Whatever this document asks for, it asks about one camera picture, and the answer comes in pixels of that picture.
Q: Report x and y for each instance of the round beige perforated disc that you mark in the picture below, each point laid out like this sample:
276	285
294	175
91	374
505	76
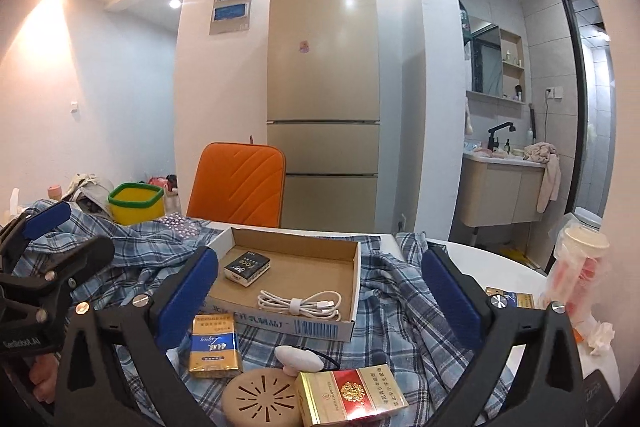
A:
260	399

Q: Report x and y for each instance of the red and gold cigarette pack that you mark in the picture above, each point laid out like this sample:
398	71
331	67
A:
350	394

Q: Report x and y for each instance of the red plastic item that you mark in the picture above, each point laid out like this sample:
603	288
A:
160	183

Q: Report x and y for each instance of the blue plaid shirt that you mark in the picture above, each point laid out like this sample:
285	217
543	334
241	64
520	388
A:
395	307

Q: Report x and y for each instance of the gold and blue cigarette pack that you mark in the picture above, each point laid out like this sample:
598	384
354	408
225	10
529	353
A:
214	347

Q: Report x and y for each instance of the pink fridge sticker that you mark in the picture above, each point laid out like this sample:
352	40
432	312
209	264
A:
303	46

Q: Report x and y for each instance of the white wall outlet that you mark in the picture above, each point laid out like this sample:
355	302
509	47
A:
553	93

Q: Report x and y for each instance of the bathroom mirror cabinet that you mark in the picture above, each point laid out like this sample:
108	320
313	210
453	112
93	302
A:
486	62

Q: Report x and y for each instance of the dark flat object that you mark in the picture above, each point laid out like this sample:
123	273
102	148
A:
600	399

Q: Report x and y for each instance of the white canvas bag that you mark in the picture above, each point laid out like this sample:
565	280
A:
92	194

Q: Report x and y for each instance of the beige vanity cabinet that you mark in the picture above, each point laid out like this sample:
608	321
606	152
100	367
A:
500	192

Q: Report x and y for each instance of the black cigarette pack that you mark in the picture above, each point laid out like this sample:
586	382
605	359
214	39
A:
247	268

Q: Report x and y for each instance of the orange quilted chair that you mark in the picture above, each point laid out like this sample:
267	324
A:
235	187

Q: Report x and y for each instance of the recessed wall shelf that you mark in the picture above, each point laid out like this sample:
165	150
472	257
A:
512	52

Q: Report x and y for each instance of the person's left hand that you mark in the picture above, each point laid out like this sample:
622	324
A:
41	377

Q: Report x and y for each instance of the yellow container green rim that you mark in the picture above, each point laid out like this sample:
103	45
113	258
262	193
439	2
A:
136	209

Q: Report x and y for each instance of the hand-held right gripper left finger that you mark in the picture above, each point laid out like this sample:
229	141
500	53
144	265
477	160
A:
192	297

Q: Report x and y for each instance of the beige refrigerator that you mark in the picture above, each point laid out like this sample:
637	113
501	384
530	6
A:
322	82

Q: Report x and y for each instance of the crumpled white tissue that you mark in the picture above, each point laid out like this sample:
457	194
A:
600	339

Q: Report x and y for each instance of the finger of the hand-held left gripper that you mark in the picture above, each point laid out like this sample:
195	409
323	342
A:
85	257
45	219

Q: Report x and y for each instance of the orange paper packet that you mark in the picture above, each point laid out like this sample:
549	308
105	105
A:
576	335

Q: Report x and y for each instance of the shallow cardboard box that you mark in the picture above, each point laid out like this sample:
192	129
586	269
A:
300	257

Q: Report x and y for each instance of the small gold cigarette pack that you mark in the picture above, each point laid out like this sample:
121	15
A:
520	299

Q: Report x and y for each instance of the black faucet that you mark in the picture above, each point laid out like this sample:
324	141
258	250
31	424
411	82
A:
495	134

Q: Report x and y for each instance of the sequined purple cloth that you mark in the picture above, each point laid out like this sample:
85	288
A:
185	227

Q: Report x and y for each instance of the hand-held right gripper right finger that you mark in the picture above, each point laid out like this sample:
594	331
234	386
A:
450	292

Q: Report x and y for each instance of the beige towel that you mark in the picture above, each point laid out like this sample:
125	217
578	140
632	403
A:
550	182

